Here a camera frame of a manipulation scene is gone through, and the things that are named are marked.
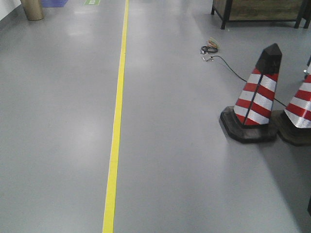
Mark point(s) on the black frame wooden cabinet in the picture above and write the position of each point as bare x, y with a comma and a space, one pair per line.
263, 11

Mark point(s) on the red white traffic cone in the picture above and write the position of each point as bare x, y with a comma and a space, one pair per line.
249, 120
294, 122

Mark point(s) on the brown cardboard tube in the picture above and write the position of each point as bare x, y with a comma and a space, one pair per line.
33, 9

